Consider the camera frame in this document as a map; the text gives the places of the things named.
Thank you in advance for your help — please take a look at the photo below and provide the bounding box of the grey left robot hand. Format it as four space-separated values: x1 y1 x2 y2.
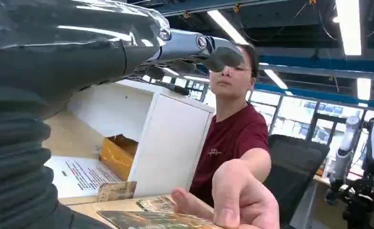
0 0 245 120

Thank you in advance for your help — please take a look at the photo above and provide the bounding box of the person's left hand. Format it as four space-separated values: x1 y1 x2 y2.
171 159 281 229

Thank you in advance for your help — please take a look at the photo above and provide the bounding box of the printed card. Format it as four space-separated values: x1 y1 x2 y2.
136 195 177 213
97 210 223 229
96 181 137 203

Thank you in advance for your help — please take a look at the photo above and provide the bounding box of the black office chair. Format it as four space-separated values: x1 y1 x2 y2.
263 134 331 229

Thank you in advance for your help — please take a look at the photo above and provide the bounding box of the person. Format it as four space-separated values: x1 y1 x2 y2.
171 44 281 229

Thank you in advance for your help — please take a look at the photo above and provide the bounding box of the white desk cabinet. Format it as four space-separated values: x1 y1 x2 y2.
67 79 216 198

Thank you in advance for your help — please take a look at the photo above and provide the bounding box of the black device on cabinet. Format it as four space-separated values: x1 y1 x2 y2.
154 80 191 96

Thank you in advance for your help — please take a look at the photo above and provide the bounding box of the wooden card box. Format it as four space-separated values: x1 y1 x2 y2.
99 135 139 182

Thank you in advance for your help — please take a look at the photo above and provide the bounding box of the ceiling strip light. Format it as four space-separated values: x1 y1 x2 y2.
356 78 372 101
260 62 293 96
332 0 363 57
207 10 249 46

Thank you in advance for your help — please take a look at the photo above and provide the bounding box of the white printed paper sheet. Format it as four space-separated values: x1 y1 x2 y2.
44 156 123 199

